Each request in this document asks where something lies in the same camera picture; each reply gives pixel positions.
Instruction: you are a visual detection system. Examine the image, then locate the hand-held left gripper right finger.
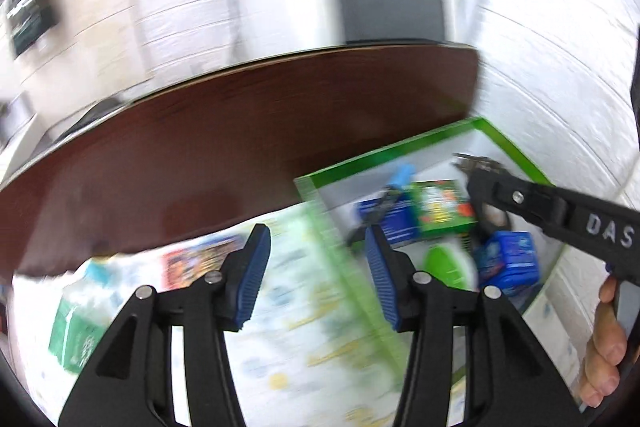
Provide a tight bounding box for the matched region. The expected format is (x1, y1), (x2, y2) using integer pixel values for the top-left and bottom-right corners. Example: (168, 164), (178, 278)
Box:
(364, 226), (584, 427)

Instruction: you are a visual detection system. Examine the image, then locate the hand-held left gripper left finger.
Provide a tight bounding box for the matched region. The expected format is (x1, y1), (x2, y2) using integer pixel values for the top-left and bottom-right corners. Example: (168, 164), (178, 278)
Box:
(57, 223), (273, 427)

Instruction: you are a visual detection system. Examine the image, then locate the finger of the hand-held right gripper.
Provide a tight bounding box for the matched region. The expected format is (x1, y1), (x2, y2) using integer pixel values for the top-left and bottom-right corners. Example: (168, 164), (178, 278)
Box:
(467, 167), (572, 236)

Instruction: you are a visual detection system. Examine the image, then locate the green and white cardboard box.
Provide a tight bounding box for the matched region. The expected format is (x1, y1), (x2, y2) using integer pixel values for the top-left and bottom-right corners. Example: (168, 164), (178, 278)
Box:
(294, 117), (568, 390)

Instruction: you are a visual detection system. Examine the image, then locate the small blue box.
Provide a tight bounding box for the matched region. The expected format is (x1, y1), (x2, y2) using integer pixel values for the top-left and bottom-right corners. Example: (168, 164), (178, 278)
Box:
(474, 230), (542, 297)

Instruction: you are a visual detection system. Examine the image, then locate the green plug-in mosquito repellent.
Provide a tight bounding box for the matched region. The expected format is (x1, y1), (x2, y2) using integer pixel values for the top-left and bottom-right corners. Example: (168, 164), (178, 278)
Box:
(424, 242), (477, 294)

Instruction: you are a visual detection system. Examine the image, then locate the green printed box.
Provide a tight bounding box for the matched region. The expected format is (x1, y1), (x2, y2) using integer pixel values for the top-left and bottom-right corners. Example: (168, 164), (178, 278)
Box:
(411, 178), (477, 236)

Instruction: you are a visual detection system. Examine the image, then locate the light blue clip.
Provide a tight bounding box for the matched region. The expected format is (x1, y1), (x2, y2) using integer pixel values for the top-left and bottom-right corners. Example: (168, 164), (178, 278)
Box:
(389, 163), (417, 191)

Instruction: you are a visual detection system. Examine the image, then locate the person's right hand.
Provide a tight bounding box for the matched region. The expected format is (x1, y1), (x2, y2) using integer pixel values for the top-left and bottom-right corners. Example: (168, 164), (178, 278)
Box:
(579, 277), (629, 409)

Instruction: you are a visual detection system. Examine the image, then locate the red and blue printed card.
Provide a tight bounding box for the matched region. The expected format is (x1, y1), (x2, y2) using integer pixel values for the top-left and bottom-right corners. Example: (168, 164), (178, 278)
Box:
(161, 233), (247, 291)

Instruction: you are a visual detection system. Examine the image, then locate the printed table cloth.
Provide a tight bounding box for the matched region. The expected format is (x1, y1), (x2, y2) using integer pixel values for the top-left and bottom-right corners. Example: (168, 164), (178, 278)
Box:
(10, 207), (416, 427)

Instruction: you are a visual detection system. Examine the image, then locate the dark brown wooden board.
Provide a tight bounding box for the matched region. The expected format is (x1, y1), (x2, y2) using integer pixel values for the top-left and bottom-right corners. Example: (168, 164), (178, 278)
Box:
(0, 42), (482, 279)

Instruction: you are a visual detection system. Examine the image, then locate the clear plastic packet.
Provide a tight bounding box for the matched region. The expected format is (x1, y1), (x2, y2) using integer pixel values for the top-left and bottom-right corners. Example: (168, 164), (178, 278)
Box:
(64, 256), (127, 309)

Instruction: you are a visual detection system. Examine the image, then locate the green packet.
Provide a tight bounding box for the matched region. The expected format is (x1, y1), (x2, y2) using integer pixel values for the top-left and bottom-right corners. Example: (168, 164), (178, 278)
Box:
(47, 291), (109, 374)

